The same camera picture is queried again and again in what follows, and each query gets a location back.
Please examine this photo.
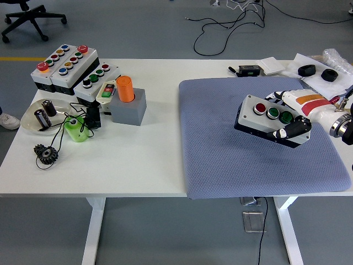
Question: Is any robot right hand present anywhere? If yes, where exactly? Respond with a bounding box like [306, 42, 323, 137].
[264, 88, 344, 140]

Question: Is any white four-control button box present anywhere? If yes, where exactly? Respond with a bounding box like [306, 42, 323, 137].
[73, 62, 122, 107]
[233, 95, 312, 149]

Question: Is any white paper sheet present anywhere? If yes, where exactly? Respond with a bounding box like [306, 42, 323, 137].
[281, 52, 353, 102]

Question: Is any clear bubble wrap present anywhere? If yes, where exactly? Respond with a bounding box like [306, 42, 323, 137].
[322, 48, 353, 77]

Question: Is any black device, green label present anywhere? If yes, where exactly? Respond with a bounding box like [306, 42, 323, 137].
[238, 65, 261, 77]

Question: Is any blue-grey textured mat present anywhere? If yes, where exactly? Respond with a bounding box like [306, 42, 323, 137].
[178, 76, 351, 200]

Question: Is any grey under-table box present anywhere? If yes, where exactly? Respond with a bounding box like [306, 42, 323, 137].
[239, 196, 263, 206]

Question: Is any metal floor socket plate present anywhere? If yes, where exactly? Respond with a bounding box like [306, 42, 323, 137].
[242, 211, 267, 234]

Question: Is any white table leg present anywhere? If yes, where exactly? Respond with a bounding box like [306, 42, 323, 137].
[272, 196, 304, 265]
[82, 197, 107, 265]

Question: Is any grey block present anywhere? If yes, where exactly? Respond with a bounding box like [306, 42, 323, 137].
[109, 88, 147, 126]

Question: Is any orange cylinder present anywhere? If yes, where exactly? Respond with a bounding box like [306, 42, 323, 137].
[115, 76, 135, 103]

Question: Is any small black adapter box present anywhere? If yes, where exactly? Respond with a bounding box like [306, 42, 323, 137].
[85, 106, 102, 129]

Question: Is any green plastic cylinder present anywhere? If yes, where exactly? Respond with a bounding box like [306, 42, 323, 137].
[63, 115, 90, 143]

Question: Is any dark brown capacitor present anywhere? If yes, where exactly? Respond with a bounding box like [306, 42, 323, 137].
[41, 99, 57, 117]

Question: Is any black striped capacitor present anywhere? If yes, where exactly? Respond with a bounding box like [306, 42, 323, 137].
[33, 109, 52, 128]

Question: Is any black metal gear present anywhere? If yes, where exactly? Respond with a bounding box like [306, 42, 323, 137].
[33, 144, 59, 166]

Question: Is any shallow metal bowl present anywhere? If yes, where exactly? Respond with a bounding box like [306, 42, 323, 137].
[20, 98, 73, 136]

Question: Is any black office chair base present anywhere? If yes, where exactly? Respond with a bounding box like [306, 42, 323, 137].
[1, 0, 68, 44]

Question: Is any person's shoe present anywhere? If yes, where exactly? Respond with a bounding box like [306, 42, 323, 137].
[0, 106, 22, 130]

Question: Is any black foam ring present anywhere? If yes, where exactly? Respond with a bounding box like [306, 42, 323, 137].
[297, 64, 317, 77]
[320, 68, 339, 82]

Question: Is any white wall switch plate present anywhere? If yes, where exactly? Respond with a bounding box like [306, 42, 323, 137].
[259, 56, 285, 76]

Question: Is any white floor cable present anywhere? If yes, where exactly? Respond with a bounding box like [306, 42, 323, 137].
[226, 0, 260, 13]

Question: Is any looped black floor cable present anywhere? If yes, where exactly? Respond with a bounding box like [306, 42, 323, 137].
[192, 0, 267, 56]

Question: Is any black cable under table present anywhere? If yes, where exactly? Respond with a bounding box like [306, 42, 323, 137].
[258, 196, 269, 265]

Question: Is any cream red-green switch box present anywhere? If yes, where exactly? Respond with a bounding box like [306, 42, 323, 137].
[95, 80, 118, 115]

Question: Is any thin black wire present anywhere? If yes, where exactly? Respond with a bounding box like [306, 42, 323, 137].
[35, 102, 96, 171]

